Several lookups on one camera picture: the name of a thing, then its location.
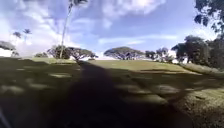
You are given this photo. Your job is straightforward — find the large dark tree cluster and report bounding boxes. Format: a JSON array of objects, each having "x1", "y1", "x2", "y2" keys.
[{"x1": 145, "y1": 35, "x2": 224, "y2": 70}]

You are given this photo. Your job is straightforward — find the row of low spreading trees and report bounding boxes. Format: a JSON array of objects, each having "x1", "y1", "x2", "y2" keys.
[{"x1": 34, "y1": 45, "x2": 99, "y2": 61}]

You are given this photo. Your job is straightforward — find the tall thin palm tree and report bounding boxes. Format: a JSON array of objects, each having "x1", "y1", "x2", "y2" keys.
[{"x1": 59, "y1": 0, "x2": 88, "y2": 60}]

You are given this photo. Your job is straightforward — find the overhanging dark tree branches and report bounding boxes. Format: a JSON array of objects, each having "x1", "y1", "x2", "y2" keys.
[{"x1": 194, "y1": 0, "x2": 224, "y2": 36}]

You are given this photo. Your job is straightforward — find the pale sloping path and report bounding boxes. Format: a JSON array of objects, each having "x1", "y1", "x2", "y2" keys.
[{"x1": 178, "y1": 62, "x2": 224, "y2": 78}]

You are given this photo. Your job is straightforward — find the broad flat-crowned tree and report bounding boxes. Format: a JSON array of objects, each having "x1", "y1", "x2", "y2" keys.
[{"x1": 103, "y1": 46, "x2": 146, "y2": 61}]

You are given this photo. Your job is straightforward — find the green grass lawn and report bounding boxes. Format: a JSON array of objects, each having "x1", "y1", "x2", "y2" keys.
[{"x1": 0, "y1": 57, "x2": 224, "y2": 128}]

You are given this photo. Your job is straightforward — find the distant palm trees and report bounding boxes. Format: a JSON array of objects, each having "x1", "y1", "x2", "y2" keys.
[{"x1": 9, "y1": 28, "x2": 33, "y2": 58}]

